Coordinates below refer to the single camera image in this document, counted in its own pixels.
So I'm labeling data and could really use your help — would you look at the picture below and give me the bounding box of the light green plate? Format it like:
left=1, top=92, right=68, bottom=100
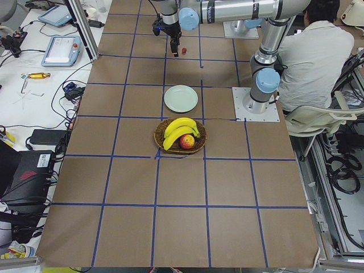
left=164, top=85, right=198, bottom=113

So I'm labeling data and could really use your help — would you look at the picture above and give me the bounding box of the red apple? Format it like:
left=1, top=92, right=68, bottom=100
left=179, top=134, right=195, bottom=150

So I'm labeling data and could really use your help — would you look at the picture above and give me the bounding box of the yellow banana bunch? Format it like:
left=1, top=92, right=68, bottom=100
left=163, top=117, right=200, bottom=150

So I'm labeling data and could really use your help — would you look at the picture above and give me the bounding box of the seated person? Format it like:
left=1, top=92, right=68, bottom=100
left=278, top=1, right=354, bottom=114

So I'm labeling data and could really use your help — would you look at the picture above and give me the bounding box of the gold wrapped object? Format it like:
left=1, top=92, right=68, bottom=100
left=27, top=72, right=51, bottom=80

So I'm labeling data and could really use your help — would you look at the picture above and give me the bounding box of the teach pendant near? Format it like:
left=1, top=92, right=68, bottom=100
left=41, top=36, right=82, bottom=67

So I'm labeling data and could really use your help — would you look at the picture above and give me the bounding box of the wicker basket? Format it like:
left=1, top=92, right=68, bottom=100
left=154, top=118, right=207, bottom=155

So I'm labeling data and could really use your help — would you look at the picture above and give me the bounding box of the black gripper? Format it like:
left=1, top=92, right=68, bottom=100
left=169, top=27, right=181, bottom=57

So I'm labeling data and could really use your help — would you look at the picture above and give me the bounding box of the black computer box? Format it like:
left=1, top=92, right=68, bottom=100
left=1, top=142, right=55, bottom=213

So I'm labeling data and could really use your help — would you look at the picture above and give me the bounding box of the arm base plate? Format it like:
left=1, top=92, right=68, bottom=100
left=223, top=19, right=262, bottom=39
left=232, top=87, right=280, bottom=122

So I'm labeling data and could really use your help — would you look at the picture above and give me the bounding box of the teach pendant far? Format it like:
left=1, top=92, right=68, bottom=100
left=38, top=5, right=72, bottom=27

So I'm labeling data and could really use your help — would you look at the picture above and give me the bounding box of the teach pendant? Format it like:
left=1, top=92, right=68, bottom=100
left=38, top=5, right=72, bottom=27
left=41, top=36, right=82, bottom=67

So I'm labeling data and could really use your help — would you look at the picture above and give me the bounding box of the white chair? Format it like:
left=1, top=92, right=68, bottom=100
left=285, top=91, right=363, bottom=161

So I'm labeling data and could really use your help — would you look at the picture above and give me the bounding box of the black power adapter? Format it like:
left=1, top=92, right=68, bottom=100
left=27, top=129, right=66, bottom=146

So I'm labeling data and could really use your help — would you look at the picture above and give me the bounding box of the aluminium frame post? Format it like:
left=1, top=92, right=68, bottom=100
left=64, top=0, right=99, bottom=60

